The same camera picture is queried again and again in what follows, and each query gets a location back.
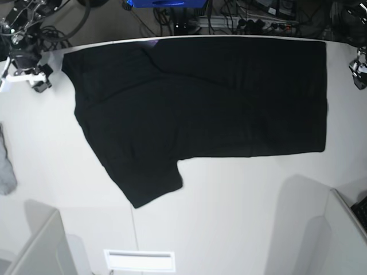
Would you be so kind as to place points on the white partition panel left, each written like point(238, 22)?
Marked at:
point(47, 250)

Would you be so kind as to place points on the black keyboard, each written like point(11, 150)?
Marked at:
point(360, 211)

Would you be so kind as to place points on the black T-shirt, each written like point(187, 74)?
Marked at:
point(144, 106)

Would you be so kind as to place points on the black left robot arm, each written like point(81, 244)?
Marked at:
point(359, 11)

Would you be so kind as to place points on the white partition panel right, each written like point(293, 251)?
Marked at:
point(347, 251)

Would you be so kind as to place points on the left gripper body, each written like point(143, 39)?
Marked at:
point(356, 66)

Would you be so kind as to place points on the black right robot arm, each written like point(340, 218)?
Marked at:
point(20, 37)

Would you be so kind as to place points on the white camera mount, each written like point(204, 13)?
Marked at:
point(7, 78)

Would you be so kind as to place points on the blue box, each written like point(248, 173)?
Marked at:
point(167, 3)

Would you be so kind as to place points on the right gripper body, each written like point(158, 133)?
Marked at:
point(25, 58)

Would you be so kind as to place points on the white partition panel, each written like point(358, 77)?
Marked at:
point(347, 251)
point(47, 250)

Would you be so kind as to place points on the grey cloth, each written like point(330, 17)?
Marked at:
point(8, 179)

